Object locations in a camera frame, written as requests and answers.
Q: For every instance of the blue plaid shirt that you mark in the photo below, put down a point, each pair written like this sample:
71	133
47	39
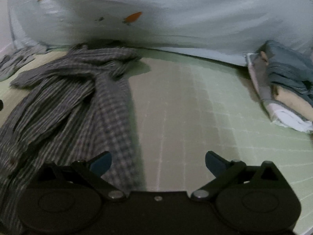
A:
73	102

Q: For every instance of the grey-blue folded garment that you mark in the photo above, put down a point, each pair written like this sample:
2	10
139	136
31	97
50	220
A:
286	66

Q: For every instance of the grey crumpled garment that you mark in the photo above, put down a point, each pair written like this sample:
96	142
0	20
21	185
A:
14	61

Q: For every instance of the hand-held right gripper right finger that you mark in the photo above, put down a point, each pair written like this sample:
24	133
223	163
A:
215	163

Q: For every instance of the beige folded garment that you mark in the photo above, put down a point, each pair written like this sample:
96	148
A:
293	101

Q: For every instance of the stack of folded clothes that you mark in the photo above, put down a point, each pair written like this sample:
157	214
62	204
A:
288	118

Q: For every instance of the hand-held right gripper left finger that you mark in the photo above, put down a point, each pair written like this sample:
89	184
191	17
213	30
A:
101	164

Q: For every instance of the light printed blanket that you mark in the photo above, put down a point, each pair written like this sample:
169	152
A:
171	17

